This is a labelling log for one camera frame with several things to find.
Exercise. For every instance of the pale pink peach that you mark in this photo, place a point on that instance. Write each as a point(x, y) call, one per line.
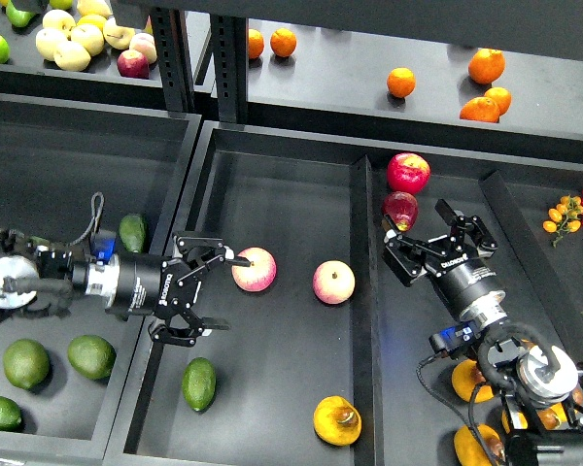
point(144, 43)

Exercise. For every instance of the yellow pear bottom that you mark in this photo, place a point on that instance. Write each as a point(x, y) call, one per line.
point(470, 453)

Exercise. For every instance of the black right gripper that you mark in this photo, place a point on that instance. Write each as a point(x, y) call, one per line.
point(470, 290)

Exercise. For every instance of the black shelf post right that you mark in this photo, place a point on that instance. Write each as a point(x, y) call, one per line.
point(229, 37)

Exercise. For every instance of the black bin divider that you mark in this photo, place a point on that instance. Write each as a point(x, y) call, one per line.
point(545, 281)
point(366, 376)

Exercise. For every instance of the black bin divider left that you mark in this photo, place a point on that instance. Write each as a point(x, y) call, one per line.
point(366, 376)

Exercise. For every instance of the yellow lemon on shelf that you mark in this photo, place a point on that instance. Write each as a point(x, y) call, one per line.
point(93, 19)

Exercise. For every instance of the pale yellow pear centre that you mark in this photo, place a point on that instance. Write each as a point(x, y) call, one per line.
point(90, 37)

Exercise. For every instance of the red apple on shelf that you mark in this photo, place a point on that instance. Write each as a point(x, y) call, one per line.
point(133, 64)

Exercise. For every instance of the orange back left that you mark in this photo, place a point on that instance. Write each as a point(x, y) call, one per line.
point(255, 44)

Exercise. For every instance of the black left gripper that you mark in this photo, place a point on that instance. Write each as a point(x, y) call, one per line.
point(167, 288)

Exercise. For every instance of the black bin divider right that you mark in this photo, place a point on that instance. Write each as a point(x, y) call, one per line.
point(545, 281)

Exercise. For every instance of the round green avocado right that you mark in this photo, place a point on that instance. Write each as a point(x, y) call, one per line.
point(91, 356)

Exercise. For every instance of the pale yellow pear left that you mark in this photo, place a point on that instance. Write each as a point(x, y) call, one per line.
point(47, 40)

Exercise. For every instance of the orange middle shelf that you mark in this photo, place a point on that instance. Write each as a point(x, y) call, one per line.
point(401, 82)

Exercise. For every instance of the pink apple left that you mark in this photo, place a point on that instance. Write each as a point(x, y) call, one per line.
point(261, 272)

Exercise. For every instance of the round green avocado left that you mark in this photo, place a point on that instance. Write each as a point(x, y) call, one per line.
point(26, 363)

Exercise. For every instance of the orange cherry tomato cluster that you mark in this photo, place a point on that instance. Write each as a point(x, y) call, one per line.
point(564, 218)

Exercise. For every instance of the black shelf post left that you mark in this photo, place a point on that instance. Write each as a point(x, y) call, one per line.
point(172, 46)

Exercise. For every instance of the bright red apple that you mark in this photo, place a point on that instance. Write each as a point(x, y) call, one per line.
point(408, 172)

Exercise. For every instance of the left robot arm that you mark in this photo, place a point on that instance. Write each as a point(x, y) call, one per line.
point(33, 267)

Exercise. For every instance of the upright dark avocado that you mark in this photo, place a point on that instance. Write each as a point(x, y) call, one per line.
point(133, 232)

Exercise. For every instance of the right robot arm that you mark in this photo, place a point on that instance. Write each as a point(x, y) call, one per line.
point(524, 408)

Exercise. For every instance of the black shelf post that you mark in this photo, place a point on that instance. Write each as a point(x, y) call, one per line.
point(172, 46)
point(229, 37)

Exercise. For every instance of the round green avocado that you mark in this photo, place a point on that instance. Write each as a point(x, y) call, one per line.
point(91, 356)
point(26, 363)

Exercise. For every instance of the large orange top right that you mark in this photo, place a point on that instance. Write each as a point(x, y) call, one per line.
point(486, 66)

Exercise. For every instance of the pink apple right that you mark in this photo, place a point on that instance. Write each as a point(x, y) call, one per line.
point(333, 282)

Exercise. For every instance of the dark red apple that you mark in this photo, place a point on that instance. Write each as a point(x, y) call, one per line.
point(402, 208)

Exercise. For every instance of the pale yellow pear right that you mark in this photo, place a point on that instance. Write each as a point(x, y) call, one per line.
point(117, 36)

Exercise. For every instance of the orange small right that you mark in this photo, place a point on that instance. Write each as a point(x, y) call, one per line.
point(501, 96)

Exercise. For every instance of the orange front right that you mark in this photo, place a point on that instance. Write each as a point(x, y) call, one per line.
point(481, 108)

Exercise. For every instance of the pink apple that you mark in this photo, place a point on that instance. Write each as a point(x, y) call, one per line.
point(261, 272)
point(333, 282)

